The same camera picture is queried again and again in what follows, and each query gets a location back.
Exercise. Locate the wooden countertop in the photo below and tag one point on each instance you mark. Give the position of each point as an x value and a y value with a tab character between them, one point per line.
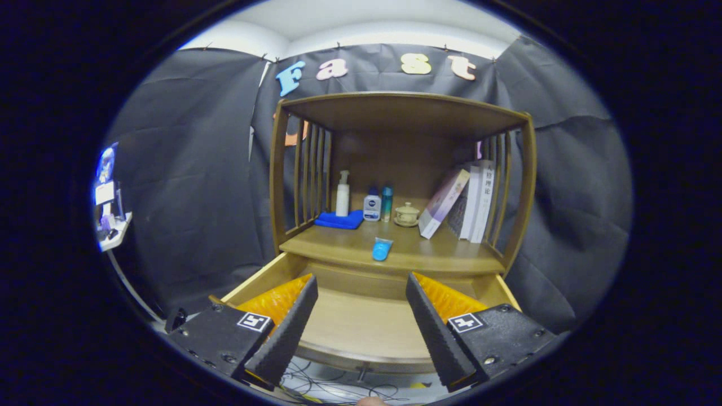
440	254

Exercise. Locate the white bottle with blue cap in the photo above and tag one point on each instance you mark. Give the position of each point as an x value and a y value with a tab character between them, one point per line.
372	208

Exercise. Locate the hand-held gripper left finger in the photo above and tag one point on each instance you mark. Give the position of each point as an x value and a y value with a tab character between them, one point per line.
287	332

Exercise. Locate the computer monitor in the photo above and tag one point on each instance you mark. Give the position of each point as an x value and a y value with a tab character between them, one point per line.
105	175

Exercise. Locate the wooden drawer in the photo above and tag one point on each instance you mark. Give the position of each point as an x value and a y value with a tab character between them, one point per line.
361	321

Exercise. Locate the white pump bottle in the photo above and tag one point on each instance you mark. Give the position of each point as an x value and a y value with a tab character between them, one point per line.
342	200

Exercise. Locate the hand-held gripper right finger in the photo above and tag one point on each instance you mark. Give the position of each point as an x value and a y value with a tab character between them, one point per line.
434	332

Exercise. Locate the thin white book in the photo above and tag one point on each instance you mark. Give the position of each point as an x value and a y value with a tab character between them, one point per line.
471	203

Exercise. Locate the teal bottle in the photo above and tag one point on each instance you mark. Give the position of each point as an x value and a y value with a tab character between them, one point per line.
387	204

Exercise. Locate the tall white book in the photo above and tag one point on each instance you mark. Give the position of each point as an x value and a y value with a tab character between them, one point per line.
485	200

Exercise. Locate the blue tube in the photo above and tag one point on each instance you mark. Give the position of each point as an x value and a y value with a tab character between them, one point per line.
382	251

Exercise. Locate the beige lidded ceramic cup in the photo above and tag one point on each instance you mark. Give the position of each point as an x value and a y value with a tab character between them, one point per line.
406	215

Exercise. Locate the white side desk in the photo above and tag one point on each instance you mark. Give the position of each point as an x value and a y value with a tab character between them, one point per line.
115	237

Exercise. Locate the wooden cabinet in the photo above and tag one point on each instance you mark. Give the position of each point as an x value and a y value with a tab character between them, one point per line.
406	115

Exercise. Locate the blue folded cloth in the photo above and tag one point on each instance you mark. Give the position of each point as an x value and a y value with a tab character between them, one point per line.
338	221

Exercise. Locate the leaning pink and white book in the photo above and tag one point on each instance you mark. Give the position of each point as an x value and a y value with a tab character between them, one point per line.
443	204

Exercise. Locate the black backdrop cloth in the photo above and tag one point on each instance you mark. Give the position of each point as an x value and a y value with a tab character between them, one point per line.
192	180

